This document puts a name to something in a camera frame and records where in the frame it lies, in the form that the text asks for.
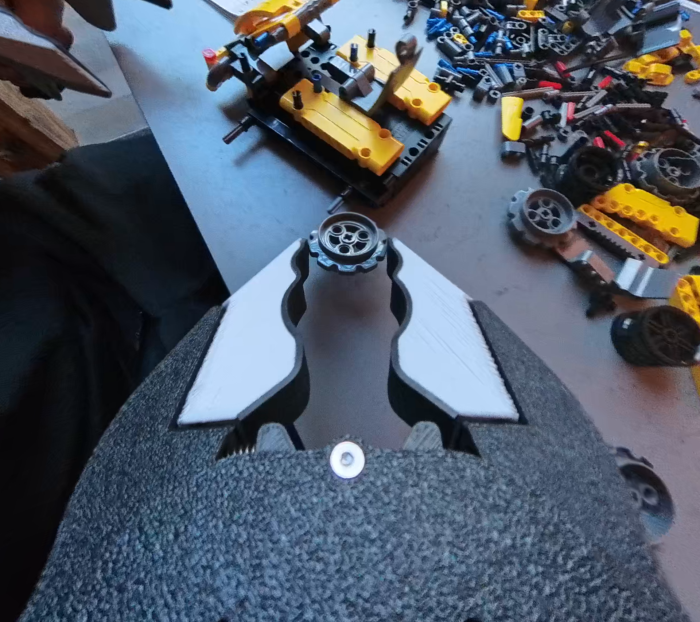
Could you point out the grey curved panel piece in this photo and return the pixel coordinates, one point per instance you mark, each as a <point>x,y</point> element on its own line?
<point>648,280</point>

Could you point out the small grey connector piece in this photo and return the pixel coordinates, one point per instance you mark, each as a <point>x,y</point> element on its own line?
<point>513,149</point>

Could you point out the grey sprocket wheel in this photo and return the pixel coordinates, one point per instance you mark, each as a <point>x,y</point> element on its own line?
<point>347,242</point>
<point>648,496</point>
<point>541,217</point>

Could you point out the grey desk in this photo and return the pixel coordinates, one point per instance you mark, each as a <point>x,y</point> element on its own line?
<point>246,184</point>

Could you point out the yellow black brick model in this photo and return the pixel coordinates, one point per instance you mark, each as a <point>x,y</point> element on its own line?
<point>339,124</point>

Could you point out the person's black trousers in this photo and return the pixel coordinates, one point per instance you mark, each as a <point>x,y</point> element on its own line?
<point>82,305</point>

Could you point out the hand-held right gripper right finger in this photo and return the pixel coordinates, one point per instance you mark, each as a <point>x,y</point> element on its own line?
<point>448,354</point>

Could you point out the pile of yellow brick beams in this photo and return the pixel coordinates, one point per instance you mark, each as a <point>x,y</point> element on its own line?
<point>645,212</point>

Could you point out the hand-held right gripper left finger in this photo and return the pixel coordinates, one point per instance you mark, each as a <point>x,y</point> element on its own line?
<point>246,359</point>

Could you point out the yellow curved panel piece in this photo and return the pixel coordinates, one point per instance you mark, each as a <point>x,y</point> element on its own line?
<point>512,119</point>

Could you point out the person's left hand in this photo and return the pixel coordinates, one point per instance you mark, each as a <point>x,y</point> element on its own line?
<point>38,4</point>

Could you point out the pile of small brick parts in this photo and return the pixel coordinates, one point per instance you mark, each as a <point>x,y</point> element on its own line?
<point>519,31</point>

